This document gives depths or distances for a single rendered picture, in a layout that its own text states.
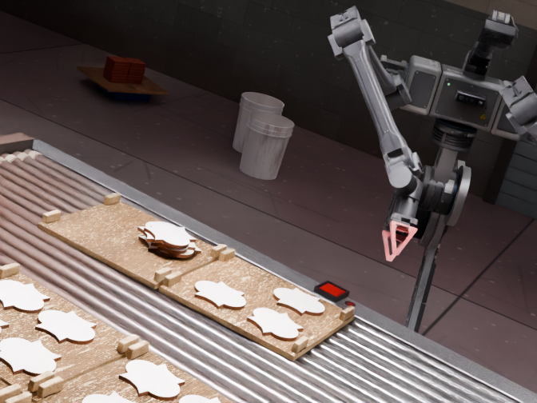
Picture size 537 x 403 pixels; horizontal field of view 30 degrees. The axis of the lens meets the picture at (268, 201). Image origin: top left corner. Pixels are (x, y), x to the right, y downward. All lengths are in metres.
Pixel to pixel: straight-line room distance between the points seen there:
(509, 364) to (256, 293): 2.52
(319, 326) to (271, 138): 3.80
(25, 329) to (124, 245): 0.57
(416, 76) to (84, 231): 1.12
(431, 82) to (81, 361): 1.48
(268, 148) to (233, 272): 3.61
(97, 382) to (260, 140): 4.31
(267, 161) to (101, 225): 3.59
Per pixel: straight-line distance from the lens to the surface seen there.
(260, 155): 6.37
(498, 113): 3.19
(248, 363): 2.39
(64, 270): 2.62
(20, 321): 2.32
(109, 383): 2.16
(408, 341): 2.74
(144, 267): 2.68
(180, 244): 2.72
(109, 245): 2.76
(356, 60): 2.64
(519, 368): 5.03
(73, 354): 2.24
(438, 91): 3.16
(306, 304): 2.68
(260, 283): 2.75
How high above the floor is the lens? 2.08
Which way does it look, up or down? 20 degrees down
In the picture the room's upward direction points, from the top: 15 degrees clockwise
